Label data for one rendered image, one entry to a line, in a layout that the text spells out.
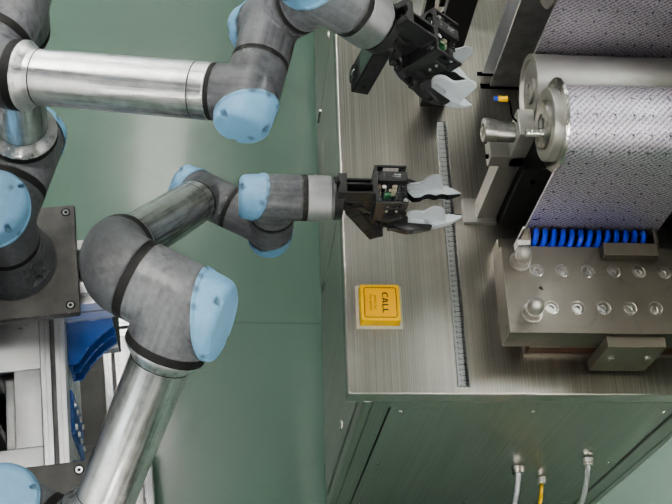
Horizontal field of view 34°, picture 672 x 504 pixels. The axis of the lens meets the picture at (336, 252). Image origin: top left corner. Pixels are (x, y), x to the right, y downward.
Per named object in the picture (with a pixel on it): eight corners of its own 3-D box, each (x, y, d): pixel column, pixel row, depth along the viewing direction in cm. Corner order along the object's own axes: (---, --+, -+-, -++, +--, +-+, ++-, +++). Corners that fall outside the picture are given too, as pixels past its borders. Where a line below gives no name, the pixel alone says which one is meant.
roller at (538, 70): (515, 81, 195) (532, 38, 184) (657, 86, 197) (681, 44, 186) (522, 139, 189) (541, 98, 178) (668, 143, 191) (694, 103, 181)
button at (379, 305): (358, 289, 197) (359, 283, 195) (397, 290, 198) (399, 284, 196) (359, 326, 194) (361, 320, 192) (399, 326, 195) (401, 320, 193)
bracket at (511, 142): (458, 201, 208) (494, 107, 180) (492, 202, 208) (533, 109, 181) (460, 225, 205) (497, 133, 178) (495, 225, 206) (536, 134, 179)
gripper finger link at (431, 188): (466, 180, 181) (411, 187, 179) (459, 199, 186) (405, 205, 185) (461, 164, 182) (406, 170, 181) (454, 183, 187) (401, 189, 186)
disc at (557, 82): (535, 115, 185) (559, 57, 172) (538, 115, 185) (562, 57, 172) (547, 190, 177) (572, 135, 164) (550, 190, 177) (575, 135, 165)
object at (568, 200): (525, 226, 192) (553, 170, 176) (656, 228, 194) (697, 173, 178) (525, 228, 192) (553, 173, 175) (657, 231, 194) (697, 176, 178)
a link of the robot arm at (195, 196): (32, 291, 152) (175, 205, 197) (102, 327, 150) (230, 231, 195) (55, 217, 147) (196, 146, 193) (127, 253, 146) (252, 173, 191)
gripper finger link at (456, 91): (495, 106, 157) (454, 71, 152) (463, 123, 161) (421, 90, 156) (496, 90, 159) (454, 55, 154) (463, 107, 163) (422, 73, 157)
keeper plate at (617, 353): (587, 360, 194) (606, 335, 184) (642, 360, 195) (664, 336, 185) (589, 373, 193) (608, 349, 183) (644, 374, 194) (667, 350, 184)
